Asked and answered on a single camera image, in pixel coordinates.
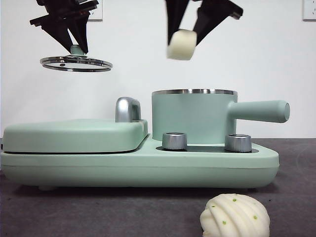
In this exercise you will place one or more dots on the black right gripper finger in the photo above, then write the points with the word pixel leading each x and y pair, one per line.
pixel 212 17
pixel 174 17

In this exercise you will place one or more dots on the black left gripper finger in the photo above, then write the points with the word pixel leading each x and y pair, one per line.
pixel 59 32
pixel 82 32

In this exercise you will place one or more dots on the glass lid with green knob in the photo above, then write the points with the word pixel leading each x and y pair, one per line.
pixel 76 50

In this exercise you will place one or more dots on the plain white steamed bun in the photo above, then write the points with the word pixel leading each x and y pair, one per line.
pixel 181 45

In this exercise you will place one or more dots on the pleated white bun green flecks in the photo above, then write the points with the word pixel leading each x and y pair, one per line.
pixel 234 217

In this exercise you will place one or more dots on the mint green griddle cover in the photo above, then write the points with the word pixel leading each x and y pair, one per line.
pixel 74 135

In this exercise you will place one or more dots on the silver control knob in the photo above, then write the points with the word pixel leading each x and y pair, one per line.
pixel 174 142
pixel 237 143

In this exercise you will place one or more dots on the mint green breakfast machine base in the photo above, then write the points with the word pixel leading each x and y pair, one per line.
pixel 148 170

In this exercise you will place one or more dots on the white wall socket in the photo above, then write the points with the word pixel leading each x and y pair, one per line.
pixel 97 14
pixel 309 10

